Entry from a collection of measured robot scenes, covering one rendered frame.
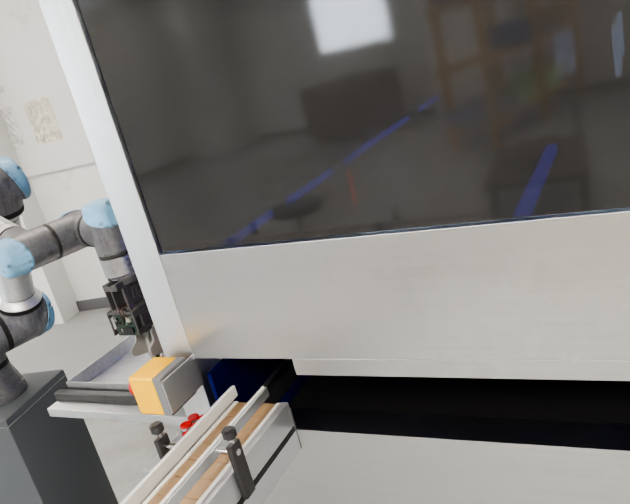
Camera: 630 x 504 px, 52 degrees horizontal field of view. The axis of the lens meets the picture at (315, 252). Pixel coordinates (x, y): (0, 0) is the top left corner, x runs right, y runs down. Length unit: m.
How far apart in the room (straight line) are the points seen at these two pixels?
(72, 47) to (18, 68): 3.81
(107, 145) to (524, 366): 0.70
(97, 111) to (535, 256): 0.68
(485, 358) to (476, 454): 0.17
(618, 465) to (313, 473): 0.49
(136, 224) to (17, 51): 3.83
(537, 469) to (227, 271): 0.54
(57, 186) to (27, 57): 0.88
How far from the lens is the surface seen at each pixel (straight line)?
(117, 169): 1.08
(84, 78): 1.08
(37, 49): 4.78
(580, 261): 0.84
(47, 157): 4.91
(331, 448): 1.12
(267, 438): 1.05
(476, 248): 0.85
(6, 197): 1.71
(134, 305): 1.35
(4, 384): 1.92
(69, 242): 1.37
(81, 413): 1.47
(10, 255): 1.32
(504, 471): 1.03
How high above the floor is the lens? 1.47
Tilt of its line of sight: 18 degrees down
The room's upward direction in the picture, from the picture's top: 15 degrees counter-clockwise
